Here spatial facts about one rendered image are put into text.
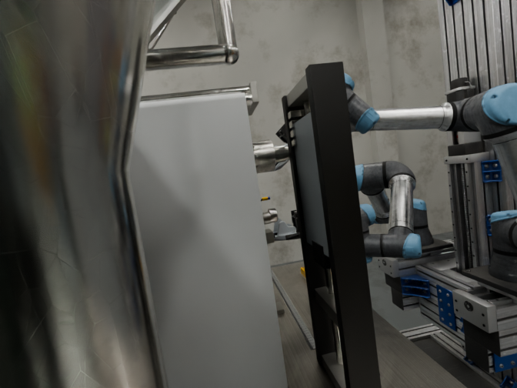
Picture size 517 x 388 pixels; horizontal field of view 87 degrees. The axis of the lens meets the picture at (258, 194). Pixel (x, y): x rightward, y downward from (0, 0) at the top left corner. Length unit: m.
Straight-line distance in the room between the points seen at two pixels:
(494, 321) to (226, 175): 1.02
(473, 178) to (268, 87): 2.97
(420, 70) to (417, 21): 0.67
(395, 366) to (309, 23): 4.12
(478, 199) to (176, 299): 1.26
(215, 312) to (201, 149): 0.27
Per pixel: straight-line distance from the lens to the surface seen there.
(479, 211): 1.46
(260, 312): 0.50
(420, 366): 0.68
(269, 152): 0.53
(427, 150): 4.76
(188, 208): 0.45
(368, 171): 1.24
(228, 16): 0.27
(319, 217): 0.45
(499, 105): 1.01
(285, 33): 4.24
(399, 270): 1.59
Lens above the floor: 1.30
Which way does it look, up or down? 4 degrees down
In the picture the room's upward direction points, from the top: 8 degrees counter-clockwise
